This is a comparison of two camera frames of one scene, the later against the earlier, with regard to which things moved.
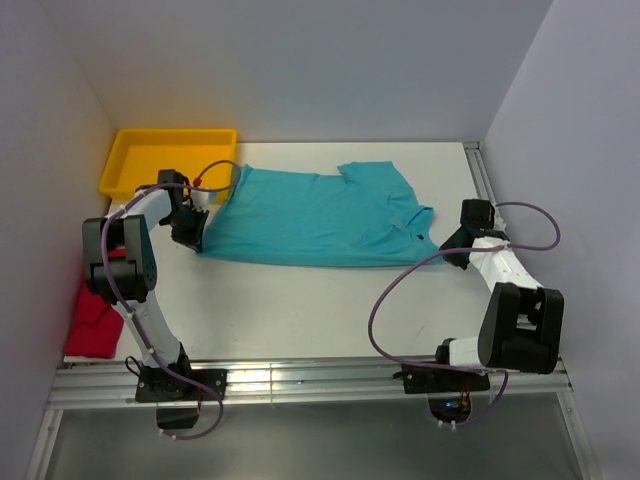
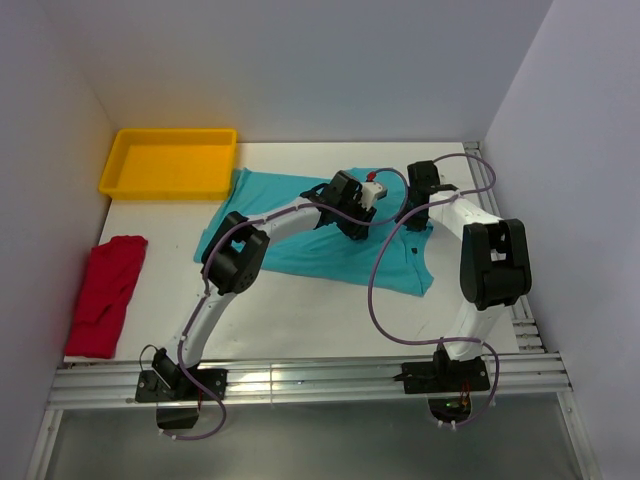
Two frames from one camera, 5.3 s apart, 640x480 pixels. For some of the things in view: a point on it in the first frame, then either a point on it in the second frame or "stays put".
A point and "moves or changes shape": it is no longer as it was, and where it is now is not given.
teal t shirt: [353, 215] moves or changes shape
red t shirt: [97, 325] stays put
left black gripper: [194, 238] → [356, 232]
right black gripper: [455, 259] → [416, 225]
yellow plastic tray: [205, 158] stays put
